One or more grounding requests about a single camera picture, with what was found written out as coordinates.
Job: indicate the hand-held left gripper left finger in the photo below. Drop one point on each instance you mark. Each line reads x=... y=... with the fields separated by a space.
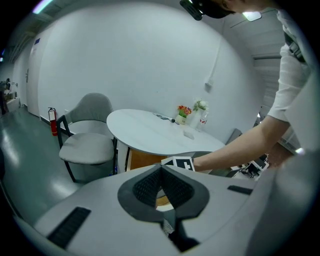
x=105 y=200

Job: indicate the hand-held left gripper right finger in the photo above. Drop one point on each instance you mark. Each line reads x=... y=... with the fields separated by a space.
x=220 y=200

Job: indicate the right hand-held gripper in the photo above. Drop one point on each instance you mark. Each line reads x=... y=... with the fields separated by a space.
x=183 y=163

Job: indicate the person's right forearm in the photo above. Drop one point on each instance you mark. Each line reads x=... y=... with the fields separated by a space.
x=245 y=140

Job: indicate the white curved table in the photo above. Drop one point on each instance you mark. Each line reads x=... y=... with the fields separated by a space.
x=145 y=130

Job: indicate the clear bottle with red label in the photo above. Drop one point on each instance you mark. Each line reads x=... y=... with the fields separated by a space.
x=203 y=122

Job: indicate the colourful flowers in white pot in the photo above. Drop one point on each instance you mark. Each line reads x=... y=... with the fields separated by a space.
x=183 y=115

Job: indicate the teal packet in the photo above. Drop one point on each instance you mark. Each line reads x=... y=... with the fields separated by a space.
x=164 y=117

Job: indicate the grey upholstered chair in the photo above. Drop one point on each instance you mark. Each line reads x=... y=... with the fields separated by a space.
x=87 y=147

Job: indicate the white flowers in white vase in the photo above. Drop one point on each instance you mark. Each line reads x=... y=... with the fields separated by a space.
x=200 y=107

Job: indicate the red fire extinguisher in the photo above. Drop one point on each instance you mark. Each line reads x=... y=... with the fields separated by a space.
x=53 y=122

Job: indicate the person's white shirt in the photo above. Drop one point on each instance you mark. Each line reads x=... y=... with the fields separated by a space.
x=290 y=82

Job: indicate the white door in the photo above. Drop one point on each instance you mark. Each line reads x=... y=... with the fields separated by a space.
x=33 y=82

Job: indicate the rounded ceiling light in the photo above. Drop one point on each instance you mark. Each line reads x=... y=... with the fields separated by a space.
x=252 y=15

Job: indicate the long ceiling light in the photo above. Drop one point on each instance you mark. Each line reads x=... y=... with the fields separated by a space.
x=42 y=5

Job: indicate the white wall box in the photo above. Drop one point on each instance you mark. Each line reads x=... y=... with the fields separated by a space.
x=209 y=85

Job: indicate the black head camera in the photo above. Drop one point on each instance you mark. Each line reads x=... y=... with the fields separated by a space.
x=200 y=7

